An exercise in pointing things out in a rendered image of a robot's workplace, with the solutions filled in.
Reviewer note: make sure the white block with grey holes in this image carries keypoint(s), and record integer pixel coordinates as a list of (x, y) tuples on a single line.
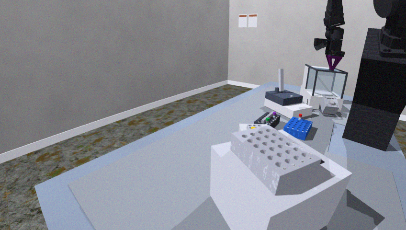
[(248, 126)]

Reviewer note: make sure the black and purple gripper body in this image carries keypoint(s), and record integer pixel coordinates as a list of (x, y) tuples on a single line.
[(336, 53)]

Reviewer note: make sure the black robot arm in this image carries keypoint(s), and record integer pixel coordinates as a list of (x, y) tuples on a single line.
[(391, 37)]

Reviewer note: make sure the white block with round holes on base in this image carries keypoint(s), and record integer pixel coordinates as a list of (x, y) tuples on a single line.
[(266, 179)]

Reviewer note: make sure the blue tube rack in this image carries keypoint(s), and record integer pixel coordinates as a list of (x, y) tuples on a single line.
[(298, 128)]

